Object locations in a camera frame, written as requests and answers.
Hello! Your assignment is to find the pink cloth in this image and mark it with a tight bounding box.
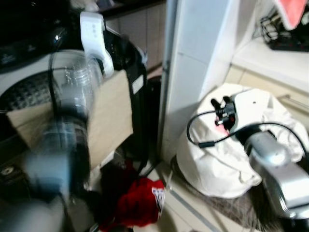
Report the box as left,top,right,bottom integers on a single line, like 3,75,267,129
276,0,309,30

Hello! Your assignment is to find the brown checked floor mat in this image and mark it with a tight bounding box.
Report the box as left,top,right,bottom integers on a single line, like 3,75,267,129
171,159,278,232

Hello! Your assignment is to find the red garment with white print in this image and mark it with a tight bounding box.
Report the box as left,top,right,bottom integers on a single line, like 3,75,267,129
112,176,166,229

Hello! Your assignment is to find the white cabinet side panel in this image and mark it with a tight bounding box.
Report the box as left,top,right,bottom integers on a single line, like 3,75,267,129
158,0,244,162

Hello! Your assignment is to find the brown cardboard sheet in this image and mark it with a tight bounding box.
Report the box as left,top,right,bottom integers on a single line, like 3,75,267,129
7,70,134,170

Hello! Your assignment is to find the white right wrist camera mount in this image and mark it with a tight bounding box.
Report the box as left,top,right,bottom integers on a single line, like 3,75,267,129
229,92,265,132

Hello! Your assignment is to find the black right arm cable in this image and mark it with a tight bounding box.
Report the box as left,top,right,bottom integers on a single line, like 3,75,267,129
187,111,309,156

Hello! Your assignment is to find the black wire basket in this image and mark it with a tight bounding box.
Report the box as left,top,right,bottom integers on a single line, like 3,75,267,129
260,9,309,52

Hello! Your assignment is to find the white counter shelf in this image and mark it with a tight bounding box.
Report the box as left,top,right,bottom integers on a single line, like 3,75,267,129
231,38,309,93

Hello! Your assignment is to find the white crumpled garment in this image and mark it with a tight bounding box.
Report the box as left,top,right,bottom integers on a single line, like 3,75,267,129
176,83,309,199

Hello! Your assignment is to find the metal drawer handle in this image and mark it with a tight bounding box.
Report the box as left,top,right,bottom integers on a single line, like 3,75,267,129
277,94,309,114

